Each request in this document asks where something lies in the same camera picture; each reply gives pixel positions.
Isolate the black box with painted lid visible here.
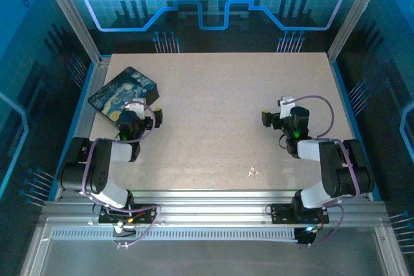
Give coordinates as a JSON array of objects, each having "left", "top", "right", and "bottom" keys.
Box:
[{"left": 87, "top": 66, "right": 160, "bottom": 127}]

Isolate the black electronics box with leds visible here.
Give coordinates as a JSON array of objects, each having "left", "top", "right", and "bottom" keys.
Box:
[{"left": 293, "top": 226, "right": 316, "bottom": 248}]

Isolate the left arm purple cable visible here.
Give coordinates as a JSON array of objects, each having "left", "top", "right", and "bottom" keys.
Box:
[{"left": 80, "top": 100, "right": 162, "bottom": 250}]

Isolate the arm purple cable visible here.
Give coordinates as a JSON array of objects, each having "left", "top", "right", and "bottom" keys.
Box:
[
  {"left": 80, "top": 100, "right": 162, "bottom": 250},
  {"left": 292, "top": 94, "right": 362, "bottom": 248}
]

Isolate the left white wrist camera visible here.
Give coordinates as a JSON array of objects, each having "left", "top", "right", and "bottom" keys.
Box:
[{"left": 124, "top": 98, "right": 147, "bottom": 121}]

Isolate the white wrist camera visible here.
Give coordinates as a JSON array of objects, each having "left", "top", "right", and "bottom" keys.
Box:
[
  {"left": 279, "top": 96, "right": 296, "bottom": 120},
  {"left": 124, "top": 98, "right": 147, "bottom": 121}
]

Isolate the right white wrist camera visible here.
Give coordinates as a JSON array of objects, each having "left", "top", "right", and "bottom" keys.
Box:
[{"left": 279, "top": 96, "right": 296, "bottom": 120}]

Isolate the right gripper thin black cable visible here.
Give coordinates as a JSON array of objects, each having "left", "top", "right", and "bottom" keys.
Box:
[{"left": 278, "top": 132, "right": 292, "bottom": 152}]

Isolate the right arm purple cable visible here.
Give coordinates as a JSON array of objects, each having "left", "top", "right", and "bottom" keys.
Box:
[{"left": 292, "top": 94, "right": 362, "bottom": 248}]

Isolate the aluminium side rail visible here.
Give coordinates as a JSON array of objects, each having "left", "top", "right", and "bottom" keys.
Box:
[{"left": 54, "top": 57, "right": 113, "bottom": 200}]

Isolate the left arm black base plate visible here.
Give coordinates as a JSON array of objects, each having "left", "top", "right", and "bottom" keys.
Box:
[{"left": 98, "top": 203, "right": 158, "bottom": 225}]

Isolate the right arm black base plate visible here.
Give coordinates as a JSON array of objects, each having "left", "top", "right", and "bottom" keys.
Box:
[{"left": 269, "top": 203, "right": 330, "bottom": 225}]

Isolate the aluminium frame rail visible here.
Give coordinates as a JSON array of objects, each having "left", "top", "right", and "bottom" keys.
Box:
[{"left": 41, "top": 189, "right": 389, "bottom": 226}]

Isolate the slotted grey cable duct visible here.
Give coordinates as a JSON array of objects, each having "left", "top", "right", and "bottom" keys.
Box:
[{"left": 50, "top": 228, "right": 298, "bottom": 242}]

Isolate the aluminium corner post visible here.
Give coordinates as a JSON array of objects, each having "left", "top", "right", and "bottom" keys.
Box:
[
  {"left": 326, "top": 0, "right": 391, "bottom": 63},
  {"left": 35, "top": 0, "right": 103, "bottom": 63}
]

